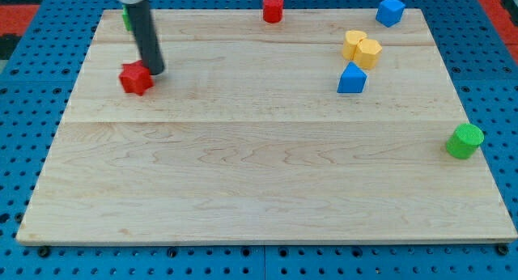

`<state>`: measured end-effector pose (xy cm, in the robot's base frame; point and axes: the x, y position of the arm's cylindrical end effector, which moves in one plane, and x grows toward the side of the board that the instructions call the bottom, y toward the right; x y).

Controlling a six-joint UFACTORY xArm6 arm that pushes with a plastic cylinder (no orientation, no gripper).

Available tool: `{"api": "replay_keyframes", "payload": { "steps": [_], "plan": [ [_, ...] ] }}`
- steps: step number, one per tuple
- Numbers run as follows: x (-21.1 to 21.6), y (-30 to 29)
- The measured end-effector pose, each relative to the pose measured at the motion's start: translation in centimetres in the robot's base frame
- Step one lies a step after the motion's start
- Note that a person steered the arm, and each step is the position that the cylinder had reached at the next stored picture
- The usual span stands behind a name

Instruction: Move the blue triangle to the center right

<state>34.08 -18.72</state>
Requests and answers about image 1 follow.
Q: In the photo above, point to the blue triangle block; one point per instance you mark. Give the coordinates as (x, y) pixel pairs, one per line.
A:
(352, 80)

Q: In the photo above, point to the light wooden board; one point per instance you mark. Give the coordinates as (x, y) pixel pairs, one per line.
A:
(244, 140)

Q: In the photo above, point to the red cylinder block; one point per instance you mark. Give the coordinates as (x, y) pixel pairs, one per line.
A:
(272, 10)

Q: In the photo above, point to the yellow heart block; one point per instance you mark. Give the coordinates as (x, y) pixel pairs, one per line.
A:
(350, 42)

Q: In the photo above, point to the red star block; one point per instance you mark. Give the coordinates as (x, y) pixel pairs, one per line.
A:
(135, 78)

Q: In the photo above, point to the yellow hexagon block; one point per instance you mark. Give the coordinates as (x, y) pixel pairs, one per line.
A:
(367, 54)

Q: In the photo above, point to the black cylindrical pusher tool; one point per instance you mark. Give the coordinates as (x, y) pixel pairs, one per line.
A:
(145, 36)

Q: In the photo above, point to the green block behind tool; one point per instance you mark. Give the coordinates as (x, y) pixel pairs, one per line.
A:
(126, 19)

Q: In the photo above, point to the blue cube block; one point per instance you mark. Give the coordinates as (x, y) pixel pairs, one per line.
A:
(390, 12)

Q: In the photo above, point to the green cylinder block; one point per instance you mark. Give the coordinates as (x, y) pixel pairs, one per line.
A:
(464, 141)

